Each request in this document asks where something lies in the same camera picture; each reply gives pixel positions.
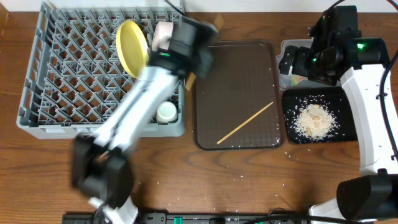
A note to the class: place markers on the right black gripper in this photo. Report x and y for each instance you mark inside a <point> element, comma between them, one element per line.
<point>301,54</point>

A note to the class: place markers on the white pink-rimmed bowl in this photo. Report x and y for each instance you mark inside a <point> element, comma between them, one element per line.
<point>162,34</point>

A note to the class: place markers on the wrapper waste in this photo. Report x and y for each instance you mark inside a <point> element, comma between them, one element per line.
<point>296,79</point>

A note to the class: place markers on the yellow plate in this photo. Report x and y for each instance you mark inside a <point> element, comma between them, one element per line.
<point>131,47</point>

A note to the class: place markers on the white paper cup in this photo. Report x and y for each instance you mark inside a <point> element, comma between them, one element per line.
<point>166,113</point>

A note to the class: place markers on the wooden chopstick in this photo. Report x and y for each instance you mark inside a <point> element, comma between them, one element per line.
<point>244,123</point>
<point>218,23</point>

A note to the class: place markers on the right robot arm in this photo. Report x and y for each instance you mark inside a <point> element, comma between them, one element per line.
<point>373,195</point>

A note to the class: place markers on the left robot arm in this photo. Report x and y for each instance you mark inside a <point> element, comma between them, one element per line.
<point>101,167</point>

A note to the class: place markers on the clear plastic waste bin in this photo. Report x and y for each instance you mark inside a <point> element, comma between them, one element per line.
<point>285,80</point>

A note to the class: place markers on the black waste tray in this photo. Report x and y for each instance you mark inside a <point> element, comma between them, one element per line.
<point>338,104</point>

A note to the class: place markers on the rice and food scraps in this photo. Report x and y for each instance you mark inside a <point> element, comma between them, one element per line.
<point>308,119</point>

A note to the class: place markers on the dark brown serving tray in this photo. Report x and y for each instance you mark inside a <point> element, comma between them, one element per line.
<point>242,81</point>

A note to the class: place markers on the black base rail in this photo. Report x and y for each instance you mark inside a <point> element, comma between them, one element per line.
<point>163,218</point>

